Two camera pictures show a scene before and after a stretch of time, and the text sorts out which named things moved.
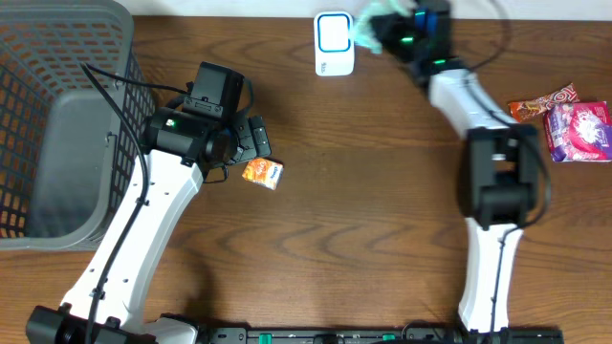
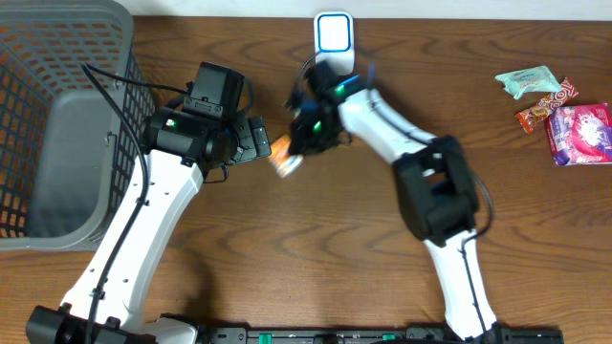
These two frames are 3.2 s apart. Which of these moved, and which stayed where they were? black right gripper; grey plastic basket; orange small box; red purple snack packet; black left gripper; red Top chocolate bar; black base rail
Moved: red Top chocolate bar; orange small box; black right gripper
Stayed: red purple snack packet; grey plastic basket; black left gripper; black base rail
